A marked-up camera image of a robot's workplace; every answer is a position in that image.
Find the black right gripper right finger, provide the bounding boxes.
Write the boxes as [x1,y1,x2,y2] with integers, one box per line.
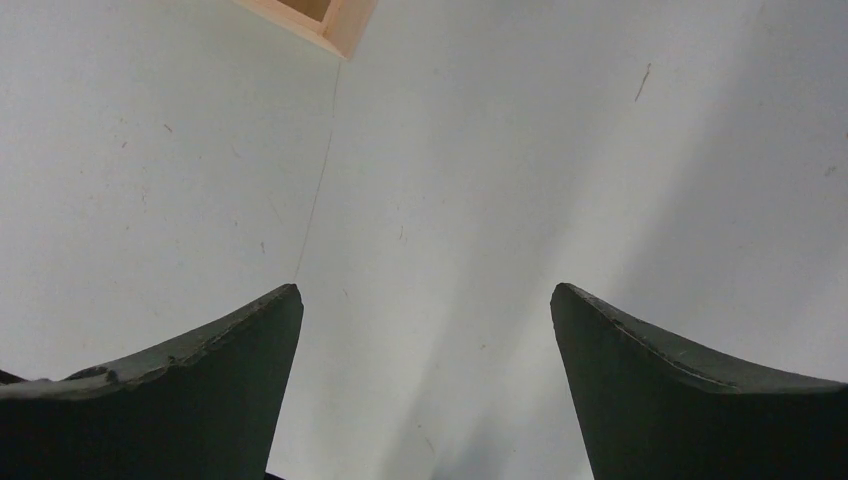
[550,283,847,479]

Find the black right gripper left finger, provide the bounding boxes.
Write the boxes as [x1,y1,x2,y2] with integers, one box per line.
[1,284,304,479]

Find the wooden compartment organizer box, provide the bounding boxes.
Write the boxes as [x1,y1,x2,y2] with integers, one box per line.
[238,0,377,60]

